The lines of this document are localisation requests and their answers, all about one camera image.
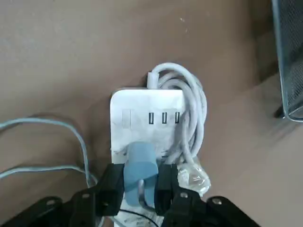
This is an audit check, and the blue phone charger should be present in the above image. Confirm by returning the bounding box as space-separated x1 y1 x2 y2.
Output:
123 141 159 206

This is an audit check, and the coiled white power cord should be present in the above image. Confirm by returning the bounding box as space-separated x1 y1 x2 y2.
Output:
147 62 212 197

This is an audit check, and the thin charger cable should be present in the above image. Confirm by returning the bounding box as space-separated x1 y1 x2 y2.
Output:
0 115 147 210

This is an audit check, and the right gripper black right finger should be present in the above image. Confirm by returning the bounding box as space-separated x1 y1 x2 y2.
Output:
155 165 261 227

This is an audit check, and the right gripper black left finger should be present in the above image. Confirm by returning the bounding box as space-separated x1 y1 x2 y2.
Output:
0 163 125 227

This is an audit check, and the white USB power strip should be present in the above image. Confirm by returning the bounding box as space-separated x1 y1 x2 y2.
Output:
110 86 190 227

